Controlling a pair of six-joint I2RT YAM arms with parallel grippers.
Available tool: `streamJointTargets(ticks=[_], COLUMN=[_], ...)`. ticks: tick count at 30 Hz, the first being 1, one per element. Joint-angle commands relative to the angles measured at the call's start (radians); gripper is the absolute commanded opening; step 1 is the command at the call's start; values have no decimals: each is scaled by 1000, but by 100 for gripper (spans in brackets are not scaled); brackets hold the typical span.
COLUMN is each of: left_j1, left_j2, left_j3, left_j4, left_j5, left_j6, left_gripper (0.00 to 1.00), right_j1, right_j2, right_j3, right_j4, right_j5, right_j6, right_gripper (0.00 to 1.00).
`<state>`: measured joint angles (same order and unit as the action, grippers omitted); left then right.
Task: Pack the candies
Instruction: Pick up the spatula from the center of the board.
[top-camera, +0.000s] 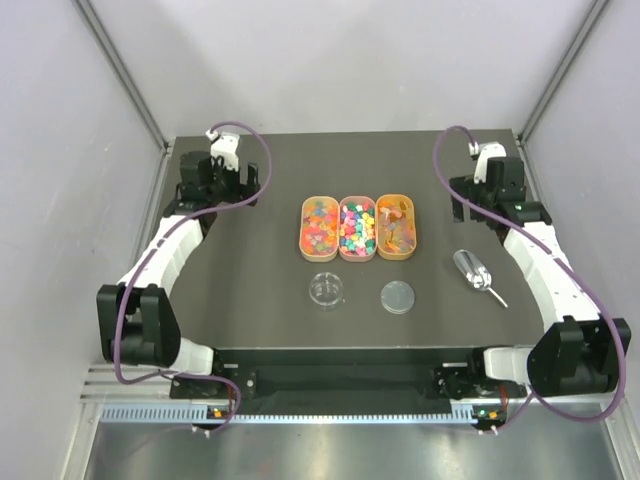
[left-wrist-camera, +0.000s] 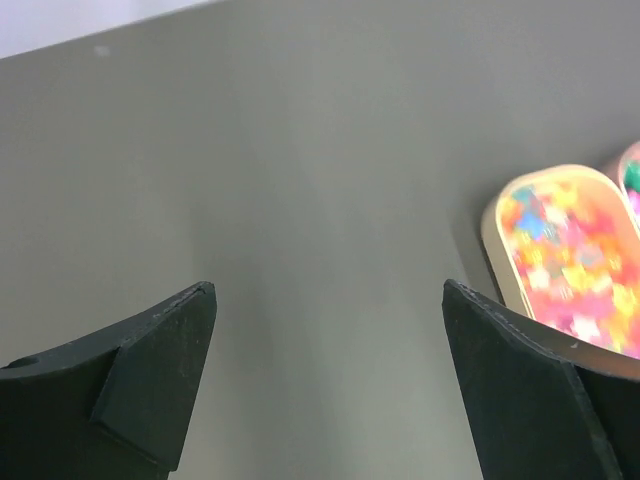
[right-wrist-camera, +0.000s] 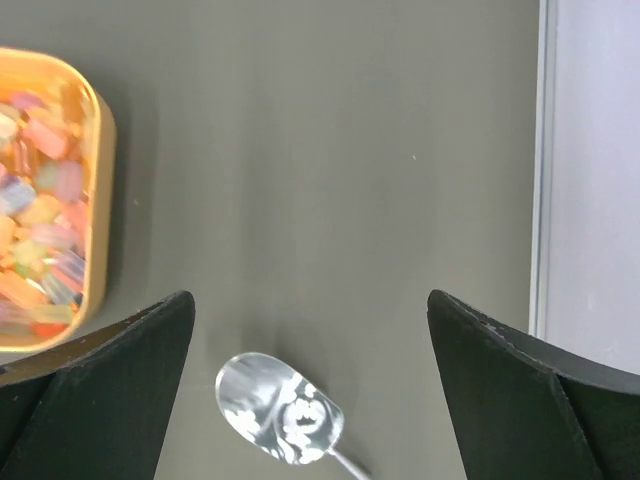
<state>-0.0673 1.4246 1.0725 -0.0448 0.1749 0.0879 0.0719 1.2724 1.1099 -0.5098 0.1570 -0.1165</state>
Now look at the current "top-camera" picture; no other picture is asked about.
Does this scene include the grey slotted cable duct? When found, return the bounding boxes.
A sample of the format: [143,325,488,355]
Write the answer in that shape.
[100,404,507,425]

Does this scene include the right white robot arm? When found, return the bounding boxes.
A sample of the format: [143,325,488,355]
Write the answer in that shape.
[449,143,631,397]

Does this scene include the orange tray translucent star candies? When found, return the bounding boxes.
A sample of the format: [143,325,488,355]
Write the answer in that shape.
[298,196,339,263]

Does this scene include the round grey jar lid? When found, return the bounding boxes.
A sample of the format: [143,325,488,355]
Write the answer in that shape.
[380,280,416,315]

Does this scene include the aluminium frame rail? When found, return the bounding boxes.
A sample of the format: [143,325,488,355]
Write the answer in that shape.
[80,364,172,404]

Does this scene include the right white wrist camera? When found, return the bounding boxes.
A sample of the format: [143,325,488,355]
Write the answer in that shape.
[469,141,506,184]

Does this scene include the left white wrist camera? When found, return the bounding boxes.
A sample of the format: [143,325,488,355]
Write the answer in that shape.
[205,129,240,172]

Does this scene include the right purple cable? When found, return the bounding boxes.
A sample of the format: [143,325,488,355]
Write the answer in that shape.
[432,125,628,434]

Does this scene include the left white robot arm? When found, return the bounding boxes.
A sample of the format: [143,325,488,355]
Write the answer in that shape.
[96,151,260,397]

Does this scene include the yellow tray mixed candies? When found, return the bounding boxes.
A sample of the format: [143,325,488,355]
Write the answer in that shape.
[375,194,417,261]

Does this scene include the clear round plastic jar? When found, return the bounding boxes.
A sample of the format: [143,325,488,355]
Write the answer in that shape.
[309,272,344,310]

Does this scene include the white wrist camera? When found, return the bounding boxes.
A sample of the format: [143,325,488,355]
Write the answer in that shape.
[469,141,506,184]
[205,129,240,172]

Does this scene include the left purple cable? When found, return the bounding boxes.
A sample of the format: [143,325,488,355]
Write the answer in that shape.
[114,121,273,434]

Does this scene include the purple cable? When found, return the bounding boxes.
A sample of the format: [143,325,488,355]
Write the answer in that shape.
[114,121,273,434]
[432,125,628,434]

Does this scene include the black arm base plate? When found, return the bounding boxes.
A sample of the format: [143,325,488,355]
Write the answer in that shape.
[168,348,529,401]

